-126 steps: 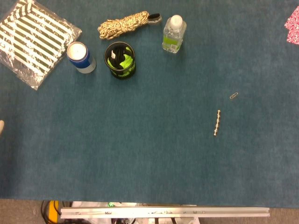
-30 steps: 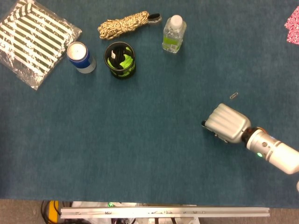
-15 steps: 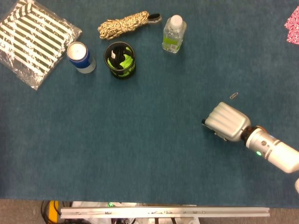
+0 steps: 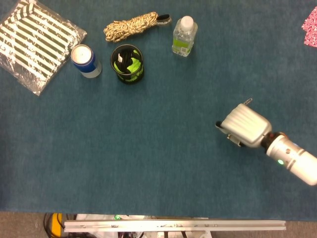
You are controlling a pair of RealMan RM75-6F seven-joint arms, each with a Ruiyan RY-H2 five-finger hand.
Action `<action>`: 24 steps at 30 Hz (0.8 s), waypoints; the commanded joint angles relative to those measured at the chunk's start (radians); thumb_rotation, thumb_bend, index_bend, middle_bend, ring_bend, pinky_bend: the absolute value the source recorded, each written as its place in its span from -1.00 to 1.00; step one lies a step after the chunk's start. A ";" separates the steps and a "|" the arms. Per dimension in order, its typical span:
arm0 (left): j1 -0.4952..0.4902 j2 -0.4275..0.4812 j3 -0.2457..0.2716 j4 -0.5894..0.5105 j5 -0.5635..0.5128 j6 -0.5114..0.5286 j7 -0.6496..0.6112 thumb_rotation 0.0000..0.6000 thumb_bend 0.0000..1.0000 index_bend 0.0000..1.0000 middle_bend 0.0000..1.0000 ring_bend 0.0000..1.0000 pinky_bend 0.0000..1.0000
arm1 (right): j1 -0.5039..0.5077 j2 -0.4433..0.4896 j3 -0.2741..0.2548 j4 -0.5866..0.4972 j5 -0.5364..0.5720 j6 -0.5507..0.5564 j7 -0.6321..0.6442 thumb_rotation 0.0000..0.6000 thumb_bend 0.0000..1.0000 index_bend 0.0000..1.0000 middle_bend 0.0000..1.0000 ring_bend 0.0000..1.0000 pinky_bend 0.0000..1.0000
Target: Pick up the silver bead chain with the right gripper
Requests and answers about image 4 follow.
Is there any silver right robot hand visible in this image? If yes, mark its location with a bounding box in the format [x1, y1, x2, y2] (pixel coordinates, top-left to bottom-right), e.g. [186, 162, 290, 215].
[215, 103, 273, 149]

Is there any white robot base chassis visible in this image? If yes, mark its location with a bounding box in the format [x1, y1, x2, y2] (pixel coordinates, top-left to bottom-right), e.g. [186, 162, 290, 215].
[75, 213, 210, 238]

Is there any blue felt table mat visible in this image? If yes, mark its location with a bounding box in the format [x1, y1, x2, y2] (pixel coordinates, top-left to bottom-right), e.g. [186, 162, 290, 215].
[0, 0, 317, 221]

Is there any clear bottle green label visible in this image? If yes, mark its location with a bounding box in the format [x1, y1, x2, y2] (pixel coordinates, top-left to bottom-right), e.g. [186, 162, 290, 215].
[172, 15, 198, 57]

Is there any pink patterned cloth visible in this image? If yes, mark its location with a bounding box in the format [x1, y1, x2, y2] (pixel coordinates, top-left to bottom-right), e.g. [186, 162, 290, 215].
[301, 6, 317, 48]

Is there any black and green cup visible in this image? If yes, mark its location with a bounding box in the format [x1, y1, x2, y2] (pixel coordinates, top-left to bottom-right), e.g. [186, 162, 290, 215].
[110, 44, 145, 85]

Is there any blue and white drink can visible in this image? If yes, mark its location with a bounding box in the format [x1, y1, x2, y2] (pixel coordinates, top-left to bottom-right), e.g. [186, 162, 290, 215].
[70, 44, 103, 79]

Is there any yellow device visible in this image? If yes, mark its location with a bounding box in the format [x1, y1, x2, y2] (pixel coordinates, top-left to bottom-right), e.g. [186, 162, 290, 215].
[51, 213, 63, 238]

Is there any striped garment in plastic bag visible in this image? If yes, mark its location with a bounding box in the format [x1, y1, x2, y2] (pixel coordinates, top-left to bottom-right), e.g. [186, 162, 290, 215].
[0, 0, 88, 96]

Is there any aluminium profile rail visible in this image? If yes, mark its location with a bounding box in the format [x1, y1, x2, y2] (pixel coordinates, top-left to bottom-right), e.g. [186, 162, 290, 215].
[63, 219, 286, 233]

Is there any black cable with green tag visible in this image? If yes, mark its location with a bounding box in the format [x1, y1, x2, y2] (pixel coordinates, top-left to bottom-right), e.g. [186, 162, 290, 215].
[113, 49, 142, 75]

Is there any beige patterned rope bundle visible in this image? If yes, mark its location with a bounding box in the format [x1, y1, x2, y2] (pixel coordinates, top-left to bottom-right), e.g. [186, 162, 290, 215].
[103, 11, 172, 43]

